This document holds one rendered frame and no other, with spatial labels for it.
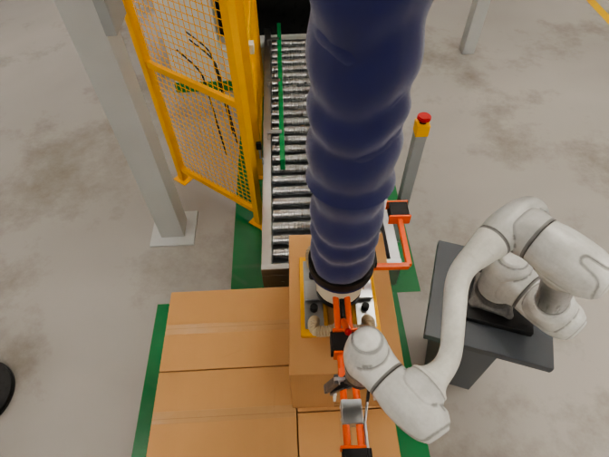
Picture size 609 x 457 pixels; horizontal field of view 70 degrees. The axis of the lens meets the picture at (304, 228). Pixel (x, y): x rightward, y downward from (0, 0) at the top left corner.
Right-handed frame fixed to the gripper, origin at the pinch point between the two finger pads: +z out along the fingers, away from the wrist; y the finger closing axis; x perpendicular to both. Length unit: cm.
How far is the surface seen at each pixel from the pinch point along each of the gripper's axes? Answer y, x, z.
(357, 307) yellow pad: -5.3, -34.6, 10.7
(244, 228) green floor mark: 55, -148, 107
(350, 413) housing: 1.9, 5.6, -1.4
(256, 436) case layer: 35, -1, 53
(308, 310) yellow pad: 12.9, -34.0, 10.6
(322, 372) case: 9.0, -11.7, 12.9
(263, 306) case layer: 34, -58, 53
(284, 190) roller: 24, -133, 53
